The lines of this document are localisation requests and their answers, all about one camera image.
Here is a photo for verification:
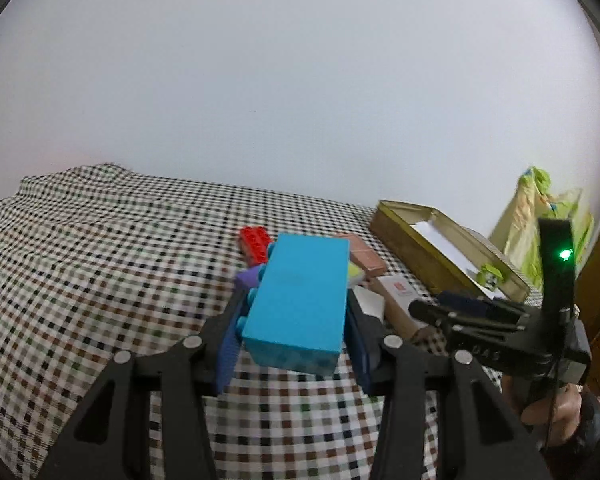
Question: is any red building block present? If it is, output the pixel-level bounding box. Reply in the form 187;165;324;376
238;226;274;267

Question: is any pink box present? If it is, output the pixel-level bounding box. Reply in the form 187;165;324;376
335;232;385;277

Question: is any checkered blanket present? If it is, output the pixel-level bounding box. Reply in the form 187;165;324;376
0;162;546;480

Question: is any white paper sheet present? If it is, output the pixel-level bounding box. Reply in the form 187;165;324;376
411;216;486;281

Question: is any teal building block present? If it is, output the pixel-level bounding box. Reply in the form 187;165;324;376
242;233;351;379

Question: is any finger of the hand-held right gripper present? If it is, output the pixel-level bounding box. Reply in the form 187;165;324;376
436;290;528;323
408;298;463;335

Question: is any person's right hand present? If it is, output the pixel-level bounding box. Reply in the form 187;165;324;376
519;384;600;453

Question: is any purple block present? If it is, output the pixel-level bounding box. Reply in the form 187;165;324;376
234;264;269;292

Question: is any gold tin box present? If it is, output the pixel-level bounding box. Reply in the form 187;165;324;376
369;200;531;304

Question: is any yellow-green printed cloth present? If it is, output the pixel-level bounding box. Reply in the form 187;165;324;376
487;165;595;282

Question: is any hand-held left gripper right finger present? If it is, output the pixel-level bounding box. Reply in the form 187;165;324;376
345;292;553;480

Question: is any white box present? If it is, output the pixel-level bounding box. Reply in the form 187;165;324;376
352;285;386;322

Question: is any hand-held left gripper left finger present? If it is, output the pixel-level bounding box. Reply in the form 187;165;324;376
37;285;253;480

